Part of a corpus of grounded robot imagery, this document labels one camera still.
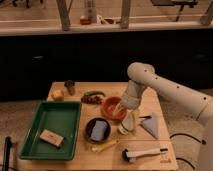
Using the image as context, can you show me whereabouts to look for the green chili pepper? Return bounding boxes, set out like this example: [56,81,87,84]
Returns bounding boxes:
[84,91,106,97]

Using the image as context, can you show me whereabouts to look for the white paper cup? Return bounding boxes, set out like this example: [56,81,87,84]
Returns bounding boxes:
[118,109,139,135]

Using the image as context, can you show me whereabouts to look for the green plastic tray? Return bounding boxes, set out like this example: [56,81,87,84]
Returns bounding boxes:
[20,101,81,160]

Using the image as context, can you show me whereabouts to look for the orange bowl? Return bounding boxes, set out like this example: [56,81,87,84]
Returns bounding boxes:
[101,96,127,120]

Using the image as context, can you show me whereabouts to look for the blue sponge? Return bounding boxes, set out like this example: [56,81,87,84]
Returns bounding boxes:
[90,121,107,141]

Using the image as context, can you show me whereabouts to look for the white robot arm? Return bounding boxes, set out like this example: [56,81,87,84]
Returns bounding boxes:
[120,62,213,171]

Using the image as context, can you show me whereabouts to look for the dark brown bowl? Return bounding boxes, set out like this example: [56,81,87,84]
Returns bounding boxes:
[84,117,111,143]

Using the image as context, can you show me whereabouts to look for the wooden block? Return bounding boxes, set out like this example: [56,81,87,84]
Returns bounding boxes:
[40,129,64,148]

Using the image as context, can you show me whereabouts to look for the grey triangular cloth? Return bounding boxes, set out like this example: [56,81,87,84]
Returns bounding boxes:
[140,113,159,139]

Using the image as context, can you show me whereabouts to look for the metal fork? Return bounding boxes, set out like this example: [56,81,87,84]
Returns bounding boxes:
[139,115,152,119]

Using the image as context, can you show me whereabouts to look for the bunch of dark grapes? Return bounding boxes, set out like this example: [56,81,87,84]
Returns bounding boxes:
[81,95,102,104]

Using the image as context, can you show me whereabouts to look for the black pole stand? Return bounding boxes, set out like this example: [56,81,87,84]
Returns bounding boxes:
[2,136,12,171]

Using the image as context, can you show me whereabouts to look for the black dish brush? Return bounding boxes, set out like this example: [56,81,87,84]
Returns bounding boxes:
[122,147,168,163]

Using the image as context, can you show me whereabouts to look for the yellow round fruit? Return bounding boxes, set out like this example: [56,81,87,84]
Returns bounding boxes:
[51,90,64,101]

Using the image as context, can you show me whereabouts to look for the red object on shelf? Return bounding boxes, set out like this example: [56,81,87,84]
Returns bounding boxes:
[79,18,92,25]

